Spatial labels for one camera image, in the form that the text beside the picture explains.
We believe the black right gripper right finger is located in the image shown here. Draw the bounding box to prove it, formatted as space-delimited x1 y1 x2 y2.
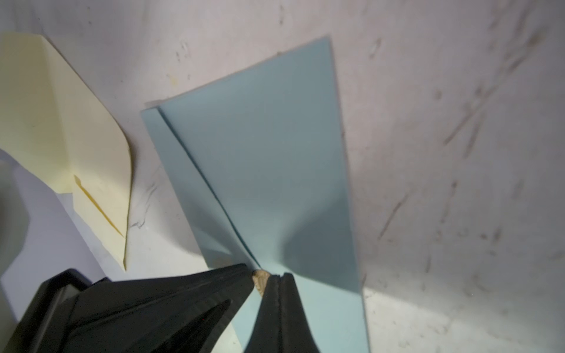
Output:
280 273 319 352

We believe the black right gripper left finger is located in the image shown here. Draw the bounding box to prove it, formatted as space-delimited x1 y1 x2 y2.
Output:
245 275 281 352

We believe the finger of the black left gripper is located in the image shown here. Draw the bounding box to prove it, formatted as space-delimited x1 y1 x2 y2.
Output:
4 264 254 352

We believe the light teal envelope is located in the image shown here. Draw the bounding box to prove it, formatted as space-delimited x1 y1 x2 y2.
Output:
141 37 369 352

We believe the pale yellow envelope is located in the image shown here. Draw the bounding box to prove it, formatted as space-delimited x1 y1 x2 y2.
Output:
1 32 132 265

